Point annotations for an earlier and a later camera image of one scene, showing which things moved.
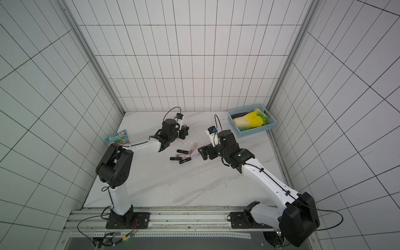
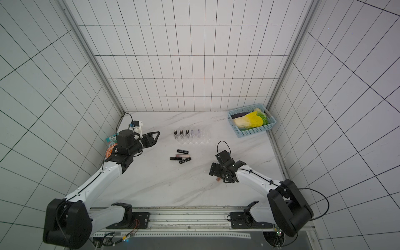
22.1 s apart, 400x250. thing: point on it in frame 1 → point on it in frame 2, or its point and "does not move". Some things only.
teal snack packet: x=121 y=137 does not move
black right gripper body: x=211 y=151 → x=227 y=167
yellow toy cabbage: x=252 y=120 does not move
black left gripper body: x=182 y=133 → x=145 y=141
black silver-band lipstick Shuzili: x=185 y=160 does not move
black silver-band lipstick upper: x=182 y=151 does not move
